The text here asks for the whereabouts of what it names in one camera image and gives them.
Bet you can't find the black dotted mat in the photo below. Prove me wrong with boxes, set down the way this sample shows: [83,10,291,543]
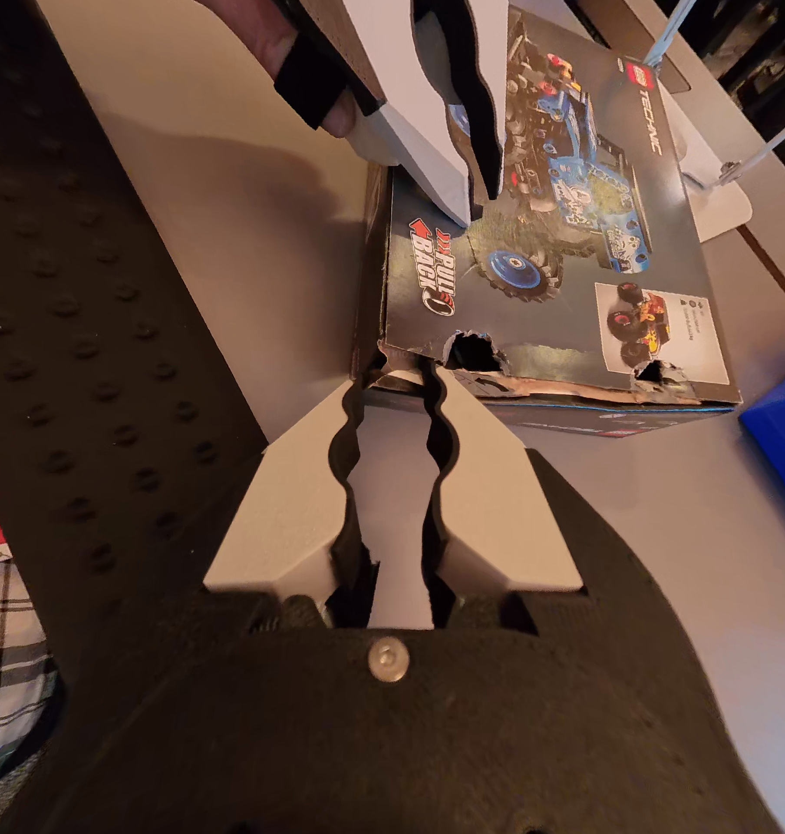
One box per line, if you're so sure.
[0,0,271,692]

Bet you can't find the person's plaid clothing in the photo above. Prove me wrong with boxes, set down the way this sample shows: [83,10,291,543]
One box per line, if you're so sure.
[0,559,60,779]

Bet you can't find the grey desk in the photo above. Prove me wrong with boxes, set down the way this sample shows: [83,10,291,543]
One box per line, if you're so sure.
[34,0,785,812]

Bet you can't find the dark toy truck box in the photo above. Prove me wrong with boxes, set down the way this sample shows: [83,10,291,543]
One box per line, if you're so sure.
[352,3,744,439]

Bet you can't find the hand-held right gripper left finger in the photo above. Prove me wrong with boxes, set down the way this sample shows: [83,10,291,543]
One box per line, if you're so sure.
[202,380,379,619]

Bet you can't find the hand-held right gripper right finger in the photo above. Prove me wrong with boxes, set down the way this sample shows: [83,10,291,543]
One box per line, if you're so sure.
[420,365,587,628]

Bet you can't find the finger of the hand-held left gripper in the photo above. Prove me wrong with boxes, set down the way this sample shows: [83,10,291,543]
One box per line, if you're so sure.
[413,0,516,202]
[327,0,477,229]

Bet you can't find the blue storage bin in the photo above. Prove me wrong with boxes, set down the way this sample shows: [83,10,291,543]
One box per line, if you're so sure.
[739,371,785,522]

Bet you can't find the white sign stand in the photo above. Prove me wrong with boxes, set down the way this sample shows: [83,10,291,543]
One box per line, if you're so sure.
[646,0,785,243]

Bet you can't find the person's left hand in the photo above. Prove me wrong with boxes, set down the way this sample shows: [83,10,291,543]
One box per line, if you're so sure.
[194,0,360,139]

